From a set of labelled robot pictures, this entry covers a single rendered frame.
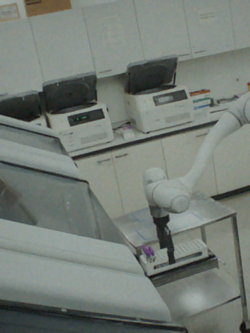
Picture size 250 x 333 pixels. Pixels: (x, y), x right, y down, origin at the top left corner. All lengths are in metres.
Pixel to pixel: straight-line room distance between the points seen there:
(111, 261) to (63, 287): 0.17
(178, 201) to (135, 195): 2.70
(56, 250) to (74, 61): 3.67
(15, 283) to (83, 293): 0.10
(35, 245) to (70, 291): 0.15
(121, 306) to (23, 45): 3.80
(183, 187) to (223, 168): 2.94
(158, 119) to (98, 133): 0.60
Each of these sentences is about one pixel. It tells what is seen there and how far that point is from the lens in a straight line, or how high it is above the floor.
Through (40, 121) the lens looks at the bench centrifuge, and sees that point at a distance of 4.14.
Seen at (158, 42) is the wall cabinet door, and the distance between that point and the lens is 4.56.
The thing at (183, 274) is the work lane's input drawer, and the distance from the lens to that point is 2.03.
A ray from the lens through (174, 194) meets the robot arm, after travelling 1.69.
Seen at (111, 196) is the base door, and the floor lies 0.38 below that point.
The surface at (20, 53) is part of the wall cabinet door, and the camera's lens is 4.31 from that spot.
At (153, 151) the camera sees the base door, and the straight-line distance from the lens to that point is 4.32.
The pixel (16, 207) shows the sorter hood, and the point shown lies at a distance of 1.01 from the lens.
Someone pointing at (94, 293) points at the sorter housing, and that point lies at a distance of 0.65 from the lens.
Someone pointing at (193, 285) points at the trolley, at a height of 0.28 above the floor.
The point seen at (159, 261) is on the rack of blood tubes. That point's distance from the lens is 1.98.
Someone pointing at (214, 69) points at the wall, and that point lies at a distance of 5.17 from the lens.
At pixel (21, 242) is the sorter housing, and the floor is 1.54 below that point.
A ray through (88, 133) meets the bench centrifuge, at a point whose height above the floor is 1.05.
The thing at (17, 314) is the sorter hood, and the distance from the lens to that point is 0.60.
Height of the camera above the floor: 1.83
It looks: 16 degrees down
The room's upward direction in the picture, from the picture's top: 11 degrees counter-clockwise
